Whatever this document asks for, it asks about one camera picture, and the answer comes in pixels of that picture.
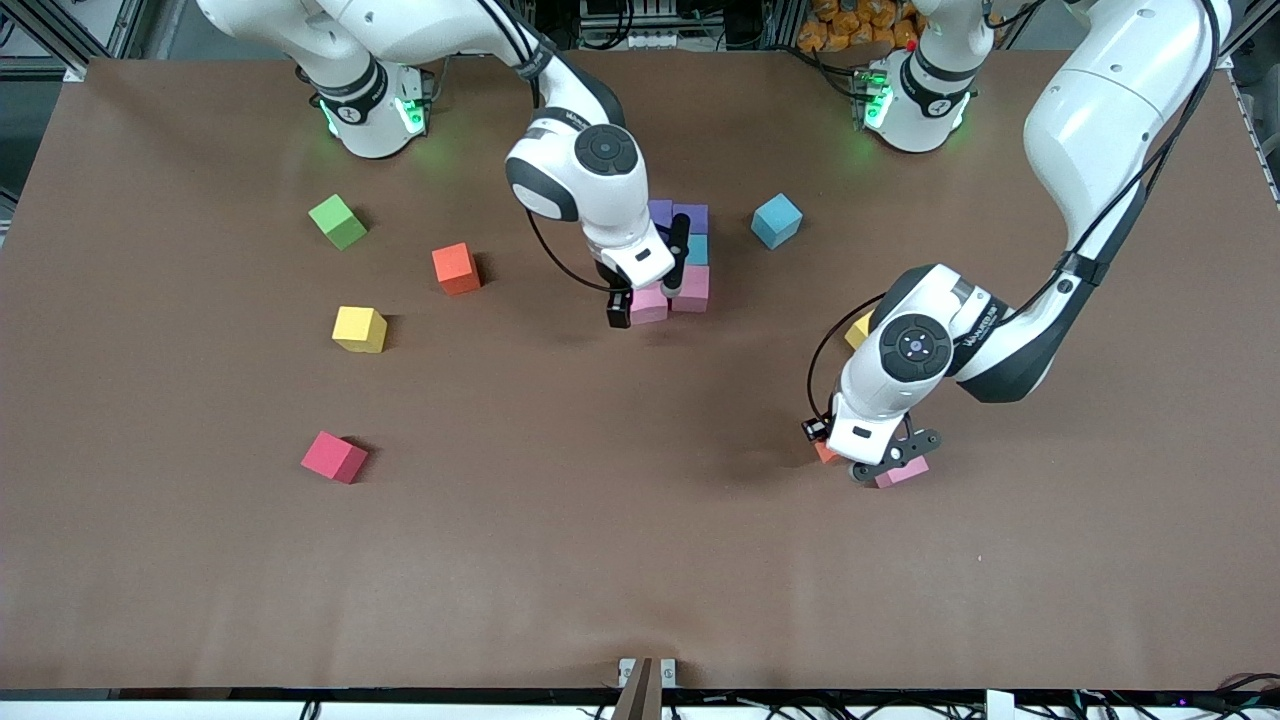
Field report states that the metal side rail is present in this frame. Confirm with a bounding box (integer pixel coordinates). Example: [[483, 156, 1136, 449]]
[[1225, 68, 1280, 209]]

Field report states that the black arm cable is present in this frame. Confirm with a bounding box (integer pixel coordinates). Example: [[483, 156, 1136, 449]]
[[807, 0, 1226, 426], [470, 0, 613, 294]]

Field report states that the green foam cube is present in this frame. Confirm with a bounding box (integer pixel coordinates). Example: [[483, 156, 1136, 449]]
[[308, 194, 369, 251]]

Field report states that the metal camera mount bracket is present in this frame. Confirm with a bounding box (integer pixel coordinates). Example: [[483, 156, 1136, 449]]
[[618, 657, 678, 720]]

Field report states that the bag of orange items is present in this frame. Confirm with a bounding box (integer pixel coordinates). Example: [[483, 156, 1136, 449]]
[[797, 0, 926, 53]]

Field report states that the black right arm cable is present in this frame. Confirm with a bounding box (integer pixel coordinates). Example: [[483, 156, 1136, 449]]
[[470, 0, 613, 294]]

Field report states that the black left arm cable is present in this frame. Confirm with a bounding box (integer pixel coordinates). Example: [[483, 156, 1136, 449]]
[[807, 0, 1226, 426]]

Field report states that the white power strip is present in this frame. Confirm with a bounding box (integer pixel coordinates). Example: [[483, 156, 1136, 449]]
[[625, 28, 721, 51]]

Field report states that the aluminium frame profile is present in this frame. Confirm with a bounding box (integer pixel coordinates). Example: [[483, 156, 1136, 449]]
[[0, 0, 151, 83], [1215, 0, 1280, 71]]

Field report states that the red foam cube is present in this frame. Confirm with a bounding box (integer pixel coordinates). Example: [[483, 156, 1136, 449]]
[[300, 430, 369, 484]]

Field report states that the black cable bundle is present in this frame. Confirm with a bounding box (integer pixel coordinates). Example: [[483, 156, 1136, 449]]
[[1060, 672, 1280, 720]]

